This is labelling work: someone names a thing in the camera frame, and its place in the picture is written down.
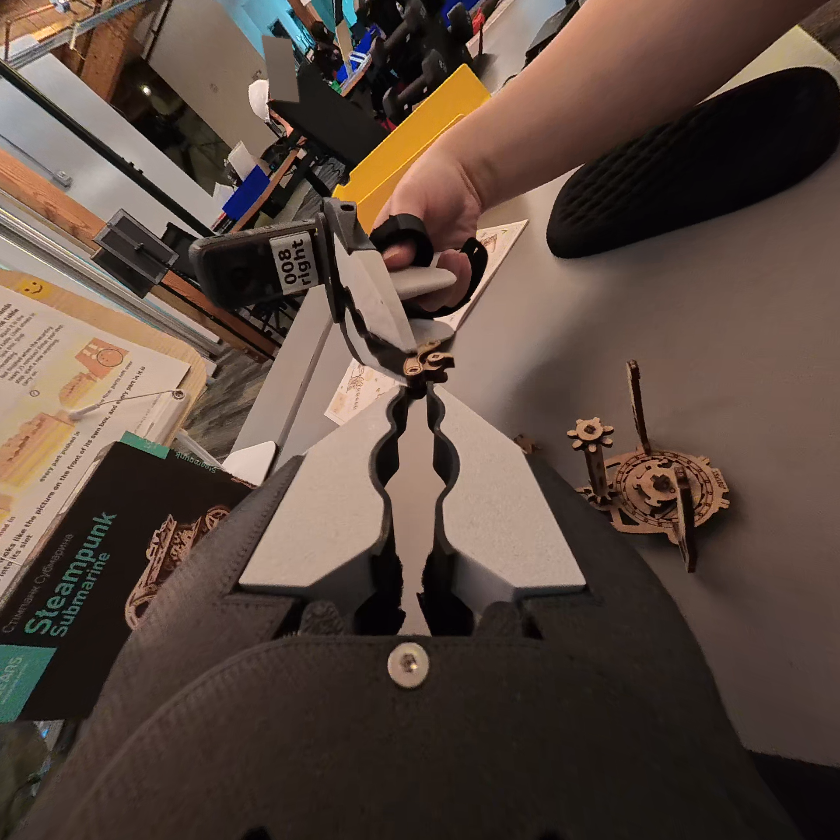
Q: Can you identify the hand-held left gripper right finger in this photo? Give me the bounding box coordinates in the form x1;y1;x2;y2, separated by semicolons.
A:
423;387;587;636

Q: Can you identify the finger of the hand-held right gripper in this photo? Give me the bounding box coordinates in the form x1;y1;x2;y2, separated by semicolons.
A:
338;233;427;382

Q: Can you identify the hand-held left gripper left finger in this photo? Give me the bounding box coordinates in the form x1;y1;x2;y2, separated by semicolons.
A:
239;387;404;636

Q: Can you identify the small wooden model part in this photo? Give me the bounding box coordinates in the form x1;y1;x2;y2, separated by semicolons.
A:
402;340;455;398

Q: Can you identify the person's right forearm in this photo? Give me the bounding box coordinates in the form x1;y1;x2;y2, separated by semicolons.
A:
446;0;829;212

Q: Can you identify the wooden gear model assembly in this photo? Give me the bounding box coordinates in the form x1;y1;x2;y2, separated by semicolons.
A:
567;360;731;573

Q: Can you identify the black model kit box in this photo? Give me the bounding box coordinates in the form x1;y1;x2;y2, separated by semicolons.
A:
0;430;258;723

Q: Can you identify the person's right hand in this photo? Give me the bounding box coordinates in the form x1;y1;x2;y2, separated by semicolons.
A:
377;141;488;315

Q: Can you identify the blue bin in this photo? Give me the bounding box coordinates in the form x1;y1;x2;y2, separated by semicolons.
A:
222;164;271;222

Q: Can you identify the dark mounted box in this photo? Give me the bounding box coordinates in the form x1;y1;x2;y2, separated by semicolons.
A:
92;209;179;300

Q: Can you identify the illustrated instruction booklet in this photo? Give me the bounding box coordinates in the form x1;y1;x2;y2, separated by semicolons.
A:
325;220;530;427

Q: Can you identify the yellow plastic bin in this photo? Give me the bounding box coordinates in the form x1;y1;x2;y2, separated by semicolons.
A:
331;62;493;231

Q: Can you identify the black monitor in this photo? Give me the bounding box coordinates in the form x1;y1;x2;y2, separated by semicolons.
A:
268;62;396;166

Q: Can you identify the large illustrated poster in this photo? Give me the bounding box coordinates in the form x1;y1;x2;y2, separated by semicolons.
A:
0;268;208;595

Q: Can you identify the black ribbed pad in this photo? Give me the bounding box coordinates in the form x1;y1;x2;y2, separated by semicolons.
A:
546;66;840;260

